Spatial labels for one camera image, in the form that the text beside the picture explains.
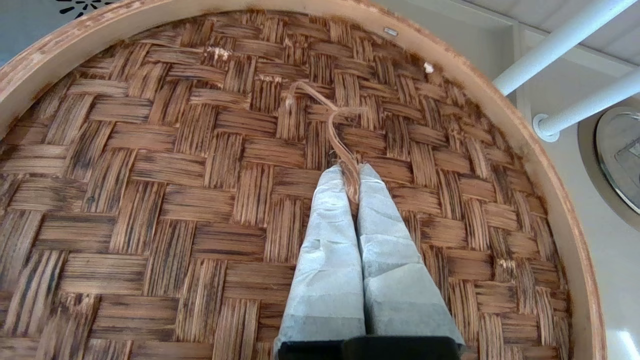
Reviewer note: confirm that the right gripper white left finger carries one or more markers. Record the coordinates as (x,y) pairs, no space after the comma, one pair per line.
(327,260)

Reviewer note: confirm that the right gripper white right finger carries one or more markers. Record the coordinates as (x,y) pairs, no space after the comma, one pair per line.
(395,275)

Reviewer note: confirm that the woven bamboo steamer lid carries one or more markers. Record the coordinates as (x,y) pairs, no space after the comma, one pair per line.
(175,200)

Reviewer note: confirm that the round steel recessed dish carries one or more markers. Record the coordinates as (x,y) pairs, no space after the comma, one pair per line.
(620,165)

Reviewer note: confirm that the steel panel with vent holes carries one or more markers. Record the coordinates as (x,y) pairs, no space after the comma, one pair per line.
(30,25)

